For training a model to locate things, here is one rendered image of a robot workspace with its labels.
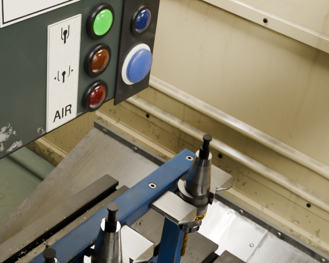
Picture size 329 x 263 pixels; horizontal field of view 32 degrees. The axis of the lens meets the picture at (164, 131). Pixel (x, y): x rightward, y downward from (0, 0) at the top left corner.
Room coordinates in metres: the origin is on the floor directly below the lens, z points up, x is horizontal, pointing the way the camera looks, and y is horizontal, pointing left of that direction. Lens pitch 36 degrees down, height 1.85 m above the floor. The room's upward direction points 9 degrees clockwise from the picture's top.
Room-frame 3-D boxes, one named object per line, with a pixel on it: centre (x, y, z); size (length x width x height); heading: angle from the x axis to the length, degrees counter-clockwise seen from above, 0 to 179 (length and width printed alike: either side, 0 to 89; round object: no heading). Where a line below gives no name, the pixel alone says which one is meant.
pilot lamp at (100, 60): (0.38, 0.06, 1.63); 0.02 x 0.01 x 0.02; 148
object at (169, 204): (0.69, -0.04, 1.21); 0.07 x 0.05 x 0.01; 58
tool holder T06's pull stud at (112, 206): (0.55, 0.05, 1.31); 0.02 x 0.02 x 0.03
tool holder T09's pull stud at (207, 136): (0.73, -0.07, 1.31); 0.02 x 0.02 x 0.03
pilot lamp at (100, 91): (0.38, 0.06, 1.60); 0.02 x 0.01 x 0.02; 148
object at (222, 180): (0.78, -0.10, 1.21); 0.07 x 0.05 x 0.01; 58
